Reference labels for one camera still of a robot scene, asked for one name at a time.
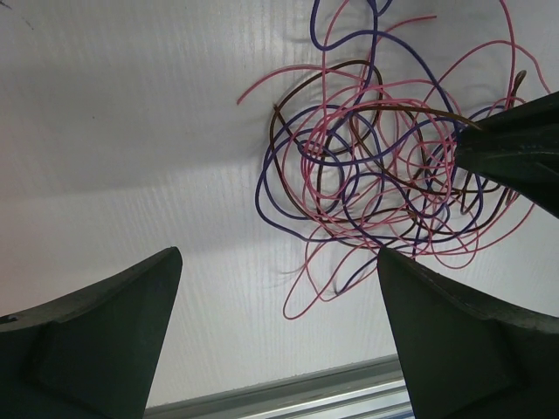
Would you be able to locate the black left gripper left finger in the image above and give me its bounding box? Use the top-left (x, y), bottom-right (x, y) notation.
top-left (1, 247), bottom-right (183, 418)

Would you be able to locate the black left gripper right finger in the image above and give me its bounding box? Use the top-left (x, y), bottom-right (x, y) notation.
top-left (377, 248), bottom-right (558, 418)

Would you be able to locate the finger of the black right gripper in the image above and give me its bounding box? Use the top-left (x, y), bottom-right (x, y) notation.
top-left (454, 130), bottom-right (558, 214)
top-left (469, 92), bottom-right (559, 139)

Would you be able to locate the brown single wire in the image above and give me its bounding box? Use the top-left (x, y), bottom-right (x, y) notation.
top-left (349, 69), bottom-right (529, 145)

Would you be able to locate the wire bundle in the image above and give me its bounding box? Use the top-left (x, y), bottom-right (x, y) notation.
top-left (236, 0), bottom-right (552, 322)

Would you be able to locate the aluminium table rail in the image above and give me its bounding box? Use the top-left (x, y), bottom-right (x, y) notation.
top-left (144, 356), bottom-right (414, 418)

